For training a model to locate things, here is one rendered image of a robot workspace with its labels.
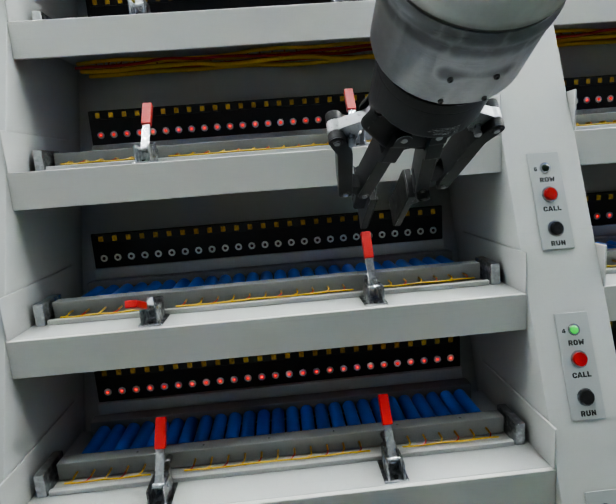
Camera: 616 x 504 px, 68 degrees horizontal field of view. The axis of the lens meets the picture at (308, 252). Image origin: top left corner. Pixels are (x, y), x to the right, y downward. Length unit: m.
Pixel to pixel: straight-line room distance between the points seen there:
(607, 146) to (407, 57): 0.49
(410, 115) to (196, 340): 0.37
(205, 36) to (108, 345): 0.40
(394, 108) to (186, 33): 0.42
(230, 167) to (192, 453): 0.36
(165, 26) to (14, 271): 0.36
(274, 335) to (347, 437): 0.17
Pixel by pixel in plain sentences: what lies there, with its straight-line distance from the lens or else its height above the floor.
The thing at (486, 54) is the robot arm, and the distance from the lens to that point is 0.25.
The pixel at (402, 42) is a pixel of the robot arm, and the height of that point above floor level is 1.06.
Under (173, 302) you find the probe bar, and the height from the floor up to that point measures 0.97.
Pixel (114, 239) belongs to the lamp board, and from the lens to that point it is 0.76.
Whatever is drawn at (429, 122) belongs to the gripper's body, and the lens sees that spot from 0.30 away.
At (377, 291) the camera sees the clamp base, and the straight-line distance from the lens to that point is 0.58.
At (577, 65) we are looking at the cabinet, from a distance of 1.00.
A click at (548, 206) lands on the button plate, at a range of 0.64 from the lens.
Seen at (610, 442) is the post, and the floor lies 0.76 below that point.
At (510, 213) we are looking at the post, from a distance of 0.63.
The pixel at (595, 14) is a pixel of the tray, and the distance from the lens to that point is 0.80.
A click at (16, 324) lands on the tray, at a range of 0.64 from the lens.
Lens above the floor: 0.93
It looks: 9 degrees up
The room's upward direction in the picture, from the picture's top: 5 degrees counter-clockwise
